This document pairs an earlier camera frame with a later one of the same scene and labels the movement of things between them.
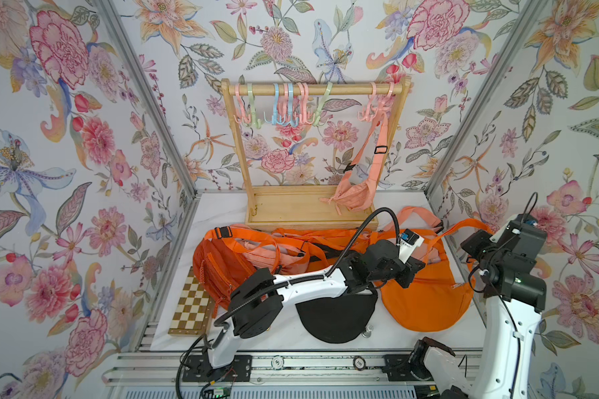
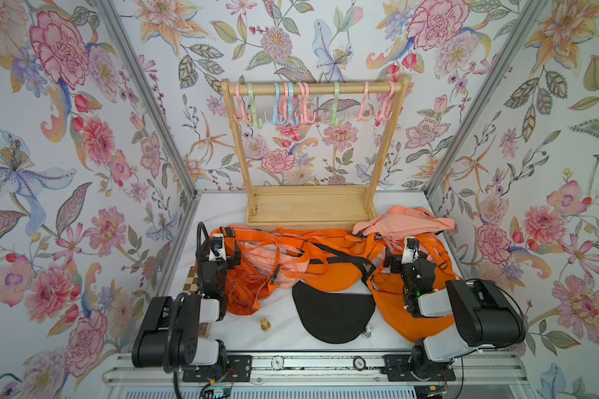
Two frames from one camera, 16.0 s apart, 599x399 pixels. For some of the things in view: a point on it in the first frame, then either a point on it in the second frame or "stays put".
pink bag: (356, 192) → (398, 223)
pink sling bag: (272, 257) stays put
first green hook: (252, 105) stays put
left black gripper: (406, 271) → (230, 263)
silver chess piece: (368, 331) stays put
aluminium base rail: (405, 370) stays put
